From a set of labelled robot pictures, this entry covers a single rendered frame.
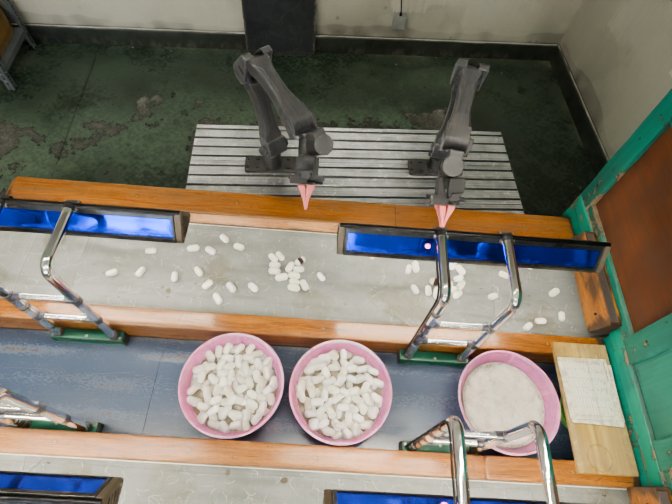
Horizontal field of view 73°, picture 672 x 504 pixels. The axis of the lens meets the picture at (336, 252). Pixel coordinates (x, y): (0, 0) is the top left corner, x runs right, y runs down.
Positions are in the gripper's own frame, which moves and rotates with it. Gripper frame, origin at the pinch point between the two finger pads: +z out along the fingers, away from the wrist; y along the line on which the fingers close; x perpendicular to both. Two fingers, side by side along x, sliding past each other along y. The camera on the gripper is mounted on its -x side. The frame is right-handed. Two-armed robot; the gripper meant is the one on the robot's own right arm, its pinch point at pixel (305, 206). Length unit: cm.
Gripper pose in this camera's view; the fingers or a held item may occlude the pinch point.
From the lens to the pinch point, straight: 133.7
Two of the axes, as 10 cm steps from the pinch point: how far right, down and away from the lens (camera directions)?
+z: -0.6, 9.9, 1.6
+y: 10.0, 0.5, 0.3
